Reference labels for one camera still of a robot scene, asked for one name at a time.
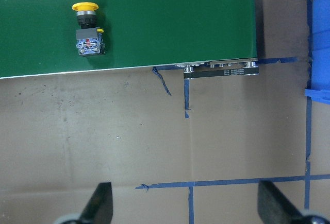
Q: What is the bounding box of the blue destination bin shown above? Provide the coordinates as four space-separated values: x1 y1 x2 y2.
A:
305 0 329 104

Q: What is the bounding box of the green conveyor belt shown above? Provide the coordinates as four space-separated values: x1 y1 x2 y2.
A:
1 0 257 78

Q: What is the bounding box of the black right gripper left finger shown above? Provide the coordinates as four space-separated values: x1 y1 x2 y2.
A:
77 182 113 224

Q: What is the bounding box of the yellow mushroom push button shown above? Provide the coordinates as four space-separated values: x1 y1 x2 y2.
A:
72 2 105 57

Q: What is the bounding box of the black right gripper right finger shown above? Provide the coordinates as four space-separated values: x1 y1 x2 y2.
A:
257 180 307 224

